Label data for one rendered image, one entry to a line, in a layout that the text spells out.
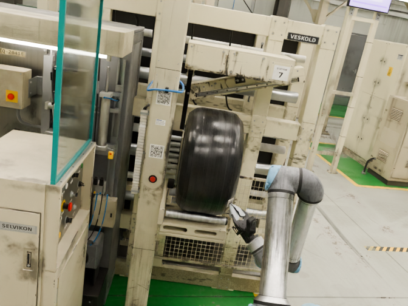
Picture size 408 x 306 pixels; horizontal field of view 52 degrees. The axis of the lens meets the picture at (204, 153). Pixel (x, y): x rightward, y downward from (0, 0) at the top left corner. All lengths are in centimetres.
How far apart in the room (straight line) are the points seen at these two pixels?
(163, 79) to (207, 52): 36
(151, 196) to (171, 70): 70
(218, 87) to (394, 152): 445
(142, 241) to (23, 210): 93
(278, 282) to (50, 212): 93
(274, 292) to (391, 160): 506
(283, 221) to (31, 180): 100
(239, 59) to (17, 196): 136
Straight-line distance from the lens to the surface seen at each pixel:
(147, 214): 236
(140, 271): 256
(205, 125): 208
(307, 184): 184
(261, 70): 239
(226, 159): 203
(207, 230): 228
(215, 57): 236
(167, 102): 214
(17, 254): 180
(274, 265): 177
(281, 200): 180
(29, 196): 167
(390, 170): 667
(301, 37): 274
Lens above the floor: 195
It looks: 18 degrees down
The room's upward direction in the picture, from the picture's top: 10 degrees clockwise
